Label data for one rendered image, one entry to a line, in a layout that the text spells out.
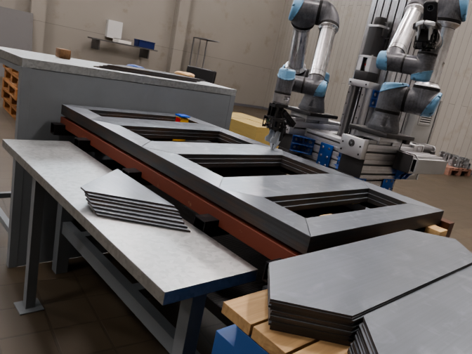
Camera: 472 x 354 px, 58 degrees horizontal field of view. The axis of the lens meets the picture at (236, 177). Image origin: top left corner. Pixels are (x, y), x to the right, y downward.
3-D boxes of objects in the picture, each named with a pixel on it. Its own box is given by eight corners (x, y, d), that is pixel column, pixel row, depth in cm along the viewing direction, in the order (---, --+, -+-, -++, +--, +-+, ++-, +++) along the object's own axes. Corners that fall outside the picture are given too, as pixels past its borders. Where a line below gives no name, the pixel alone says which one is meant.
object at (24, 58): (22, 67, 192) (22, 57, 191) (-11, 52, 234) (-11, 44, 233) (235, 95, 279) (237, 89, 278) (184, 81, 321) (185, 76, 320)
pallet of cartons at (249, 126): (194, 135, 691) (199, 107, 680) (241, 138, 747) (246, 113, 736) (243, 159, 586) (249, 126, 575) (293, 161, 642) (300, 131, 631)
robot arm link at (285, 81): (297, 70, 191) (296, 70, 183) (291, 95, 194) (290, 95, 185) (279, 67, 192) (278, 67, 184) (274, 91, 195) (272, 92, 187)
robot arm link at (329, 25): (343, 13, 211) (322, 102, 200) (322, 10, 213) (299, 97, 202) (348, -2, 200) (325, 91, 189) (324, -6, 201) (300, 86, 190)
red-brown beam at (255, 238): (300, 279, 100) (305, 256, 98) (60, 126, 208) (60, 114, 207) (323, 272, 106) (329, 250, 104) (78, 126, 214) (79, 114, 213)
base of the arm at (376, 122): (378, 128, 216) (384, 108, 213) (404, 135, 204) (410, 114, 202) (359, 125, 207) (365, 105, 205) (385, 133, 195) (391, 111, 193)
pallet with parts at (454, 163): (470, 176, 851) (476, 160, 843) (449, 175, 802) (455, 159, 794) (418, 159, 943) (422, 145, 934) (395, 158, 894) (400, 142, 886)
